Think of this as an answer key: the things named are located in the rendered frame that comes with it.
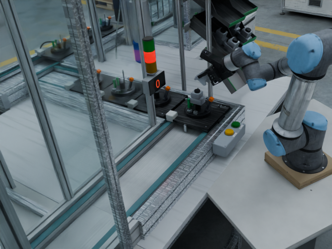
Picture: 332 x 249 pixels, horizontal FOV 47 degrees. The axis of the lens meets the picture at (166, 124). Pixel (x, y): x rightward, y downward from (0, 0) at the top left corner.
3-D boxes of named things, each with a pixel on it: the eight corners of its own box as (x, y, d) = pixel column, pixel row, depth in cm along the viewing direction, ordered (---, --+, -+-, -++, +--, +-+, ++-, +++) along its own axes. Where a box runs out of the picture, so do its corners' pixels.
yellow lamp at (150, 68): (159, 69, 170) (158, 59, 167) (152, 74, 166) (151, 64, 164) (150, 67, 172) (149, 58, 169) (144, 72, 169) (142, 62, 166)
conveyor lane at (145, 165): (229, 123, 200) (229, 107, 195) (131, 233, 145) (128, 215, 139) (184, 110, 215) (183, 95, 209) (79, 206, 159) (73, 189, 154)
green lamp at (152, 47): (157, 49, 164) (155, 38, 161) (150, 53, 161) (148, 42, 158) (147, 47, 167) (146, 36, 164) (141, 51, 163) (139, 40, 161)
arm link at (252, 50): (255, 59, 153) (247, 40, 154) (234, 70, 161) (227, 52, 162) (265, 58, 158) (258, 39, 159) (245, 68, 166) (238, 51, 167)
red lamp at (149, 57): (158, 59, 167) (157, 49, 164) (151, 63, 164) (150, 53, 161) (149, 57, 169) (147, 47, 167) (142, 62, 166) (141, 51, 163)
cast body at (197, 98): (205, 101, 189) (205, 89, 185) (201, 105, 186) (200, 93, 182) (190, 98, 193) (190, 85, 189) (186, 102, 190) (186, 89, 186)
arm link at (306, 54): (304, 153, 155) (352, 39, 116) (274, 165, 150) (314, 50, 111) (286, 133, 162) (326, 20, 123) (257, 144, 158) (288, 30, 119)
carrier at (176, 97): (187, 98, 208) (186, 77, 201) (163, 119, 192) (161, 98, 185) (152, 89, 220) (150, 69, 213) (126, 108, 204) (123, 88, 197)
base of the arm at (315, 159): (330, 162, 163) (335, 145, 157) (303, 175, 158) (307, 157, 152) (305, 143, 174) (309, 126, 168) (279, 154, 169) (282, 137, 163)
